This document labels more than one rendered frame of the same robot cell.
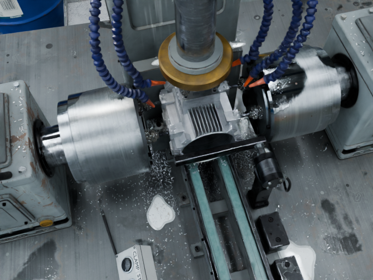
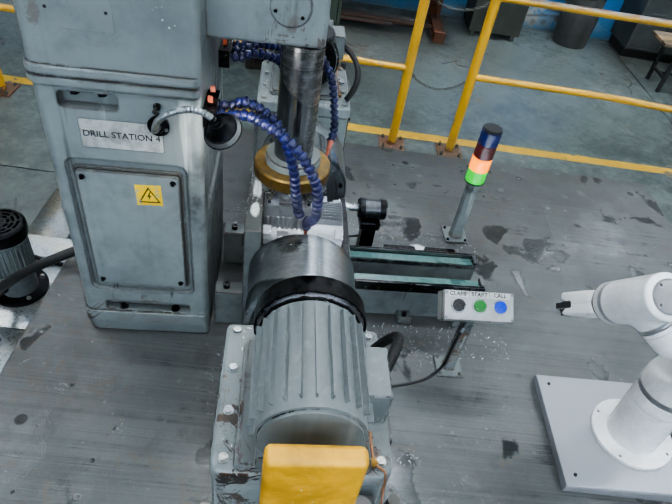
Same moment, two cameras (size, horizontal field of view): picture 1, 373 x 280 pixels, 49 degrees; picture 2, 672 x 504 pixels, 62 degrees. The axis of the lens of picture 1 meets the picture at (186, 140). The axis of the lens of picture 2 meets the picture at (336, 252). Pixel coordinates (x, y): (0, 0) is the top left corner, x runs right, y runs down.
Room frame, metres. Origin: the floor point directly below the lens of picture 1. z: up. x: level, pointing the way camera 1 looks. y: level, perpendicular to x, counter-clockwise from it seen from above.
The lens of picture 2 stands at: (0.46, 1.07, 1.99)
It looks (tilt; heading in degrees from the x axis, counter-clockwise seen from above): 42 degrees down; 273
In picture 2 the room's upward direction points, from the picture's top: 10 degrees clockwise
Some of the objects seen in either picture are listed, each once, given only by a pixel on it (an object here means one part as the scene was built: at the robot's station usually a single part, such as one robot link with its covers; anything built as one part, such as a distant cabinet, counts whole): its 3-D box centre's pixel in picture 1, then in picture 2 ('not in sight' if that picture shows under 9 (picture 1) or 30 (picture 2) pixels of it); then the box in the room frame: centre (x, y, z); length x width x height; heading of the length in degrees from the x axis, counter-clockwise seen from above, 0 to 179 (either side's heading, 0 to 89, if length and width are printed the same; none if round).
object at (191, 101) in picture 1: (195, 87); (288, 205); (0.66, -0.03, 1.11); 0.12 x 0.11 x 0.07; 12
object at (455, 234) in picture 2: not in sight; (472, 185); (0.15, -0.45, 1.01); 0.08 x 0.08 x 0.42; 12
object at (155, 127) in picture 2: not in sight; (191, 124); (0.79, 0.24, 1.46); 0.18 x 0.11 x 0.13; 12
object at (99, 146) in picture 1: (89, 138); (301, 317); (0.55, 0.26, 1.04); 0.37 x 0.25 x 0.25; 102
